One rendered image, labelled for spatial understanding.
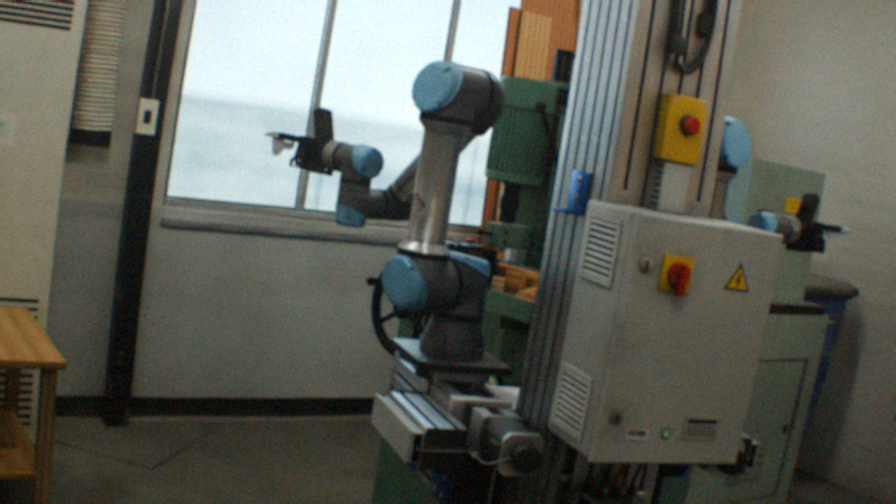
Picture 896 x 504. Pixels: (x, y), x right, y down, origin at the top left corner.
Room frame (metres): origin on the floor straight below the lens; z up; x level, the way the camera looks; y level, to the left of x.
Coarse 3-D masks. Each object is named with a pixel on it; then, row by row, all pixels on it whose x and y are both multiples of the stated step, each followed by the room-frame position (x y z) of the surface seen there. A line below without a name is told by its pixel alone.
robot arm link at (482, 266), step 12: (456, 264) 2.28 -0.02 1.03; (468, 264) 2.28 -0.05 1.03; (480, 264) 2.30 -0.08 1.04; (468, 276) 2.28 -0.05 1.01; (480, 276) 2.30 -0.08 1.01; (468, 288) 2.27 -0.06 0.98; (480, 288) 2.30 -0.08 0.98; (456, 300) 2.26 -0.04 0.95; (468, 300) 2.29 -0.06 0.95; (480, 300) 2.31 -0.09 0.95; (444, 312) 2.29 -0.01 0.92; (456, 312) 2.29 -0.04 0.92; (468, 312) 2.29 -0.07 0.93; (480, 312) 2.31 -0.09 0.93
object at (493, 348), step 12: (408, 324) 3.12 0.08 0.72; (492, 336) 2.86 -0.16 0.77; (504, 336) 2.84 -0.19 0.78; (516, 336) 2.87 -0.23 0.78; (528, 336) 2.90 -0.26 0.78; (492, 348) 2.85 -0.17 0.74; (504, 348) 2.84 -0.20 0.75; (516, 348) 2.87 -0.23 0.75; (504, 360) 2.85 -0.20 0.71; (516, 360) 2.89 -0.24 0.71
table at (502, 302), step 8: (488, 288) 2.90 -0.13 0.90; (504, 288) 2.94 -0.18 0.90; (512, 288) 2.97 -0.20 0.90; (488, 296) 2.89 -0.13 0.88; (496, 296) 2.87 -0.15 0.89; (504, 296) 2.84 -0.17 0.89; (512, 296) 2.82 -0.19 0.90; (488, 304) 2.88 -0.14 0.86; (496, 304) 2.86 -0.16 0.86; (504, 304) 2.84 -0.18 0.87; (512, 304) 2.82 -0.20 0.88; (520, 304) 2.80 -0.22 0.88; (528, 304) 2.78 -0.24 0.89; (496, 312) 2.86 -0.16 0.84; (504, 312) 2.84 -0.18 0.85; (512, 312) 2.82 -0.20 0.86; (520, 312) 2.79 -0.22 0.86; (528, 312) 2.77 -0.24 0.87; (520, 320) 2.79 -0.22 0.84; (528, 320) 2.77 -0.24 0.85
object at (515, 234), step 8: (488, 224) 3.09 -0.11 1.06; (496, 224) 3.06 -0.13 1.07; (504, 224) 3.08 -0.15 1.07; (512, 224) 3.13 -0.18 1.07; (520, 224) 3.18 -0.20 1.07; (496, 232) 3.06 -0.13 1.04; (504, 232) 3.05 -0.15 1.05; (512, 232) 3.08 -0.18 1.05; (520, 232) 3.10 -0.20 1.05; (528, 232) 3.12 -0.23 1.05; (488, 240) 3.08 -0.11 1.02; (496, 240) 3.05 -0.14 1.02; (504, 240) 3.05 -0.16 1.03; (512, 240) 3.08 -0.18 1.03; (520, 240) 3.10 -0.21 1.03; (504, 248) 3.06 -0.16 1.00; (512, 248) 3.09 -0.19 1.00; (520, 248) 3.11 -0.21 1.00
